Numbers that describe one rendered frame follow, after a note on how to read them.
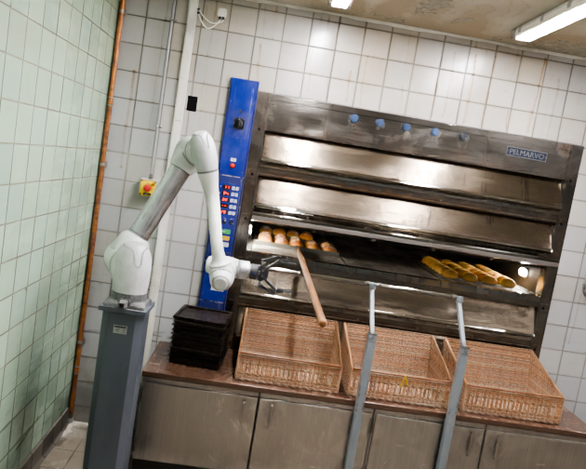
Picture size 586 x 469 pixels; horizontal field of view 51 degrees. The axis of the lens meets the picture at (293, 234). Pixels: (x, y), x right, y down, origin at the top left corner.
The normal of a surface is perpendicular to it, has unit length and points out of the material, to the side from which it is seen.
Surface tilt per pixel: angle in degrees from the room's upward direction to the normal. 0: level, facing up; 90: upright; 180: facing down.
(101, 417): 90
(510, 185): 69
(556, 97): 90
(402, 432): 91
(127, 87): 90
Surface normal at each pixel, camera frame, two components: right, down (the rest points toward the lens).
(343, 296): 0.10, -0.22
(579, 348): 0.04, 0.12
